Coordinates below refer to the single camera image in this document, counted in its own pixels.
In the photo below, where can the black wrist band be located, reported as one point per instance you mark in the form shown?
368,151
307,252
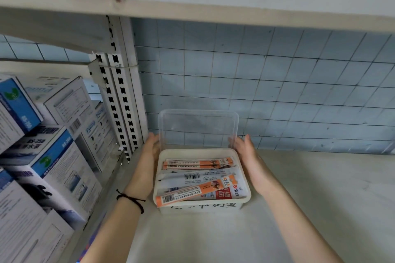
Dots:
140,205

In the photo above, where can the clear plastic box lid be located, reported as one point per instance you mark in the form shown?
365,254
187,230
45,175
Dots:
197,127

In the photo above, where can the white stick sachet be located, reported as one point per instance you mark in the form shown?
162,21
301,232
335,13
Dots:
176,185
197,176

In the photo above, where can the white perforated shelf upright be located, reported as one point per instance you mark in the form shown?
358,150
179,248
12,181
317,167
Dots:
111,102
128,87

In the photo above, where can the person's right thumb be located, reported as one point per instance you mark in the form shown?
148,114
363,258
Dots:
233,143

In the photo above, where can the cream shelf board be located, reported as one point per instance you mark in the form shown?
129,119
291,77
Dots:
324,204

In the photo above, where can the long orange stick sachet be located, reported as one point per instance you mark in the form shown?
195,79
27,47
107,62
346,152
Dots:
185,195

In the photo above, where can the white red label packet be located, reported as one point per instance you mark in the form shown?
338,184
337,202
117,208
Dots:
233,192

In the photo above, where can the person's right forearm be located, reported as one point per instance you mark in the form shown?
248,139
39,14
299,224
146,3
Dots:
296,225

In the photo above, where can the white plastic storage box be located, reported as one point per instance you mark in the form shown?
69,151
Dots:
200,207

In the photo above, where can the white shelf bracket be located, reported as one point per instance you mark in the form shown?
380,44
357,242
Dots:
94,71

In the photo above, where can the white shelf board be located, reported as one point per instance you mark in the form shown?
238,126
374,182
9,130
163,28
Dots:
55,30
216,14

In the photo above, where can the stack of white blue cartons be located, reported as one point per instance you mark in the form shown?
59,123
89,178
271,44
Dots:
46,164

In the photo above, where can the person's left forearm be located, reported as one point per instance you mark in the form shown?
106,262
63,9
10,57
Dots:
118,229

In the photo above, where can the person's left fingers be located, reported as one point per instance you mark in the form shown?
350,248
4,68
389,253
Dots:
154,142

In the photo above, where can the person's right hand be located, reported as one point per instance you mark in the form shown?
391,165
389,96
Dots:
251,167

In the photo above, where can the person's left hand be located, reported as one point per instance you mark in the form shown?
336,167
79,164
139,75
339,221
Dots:
144,164

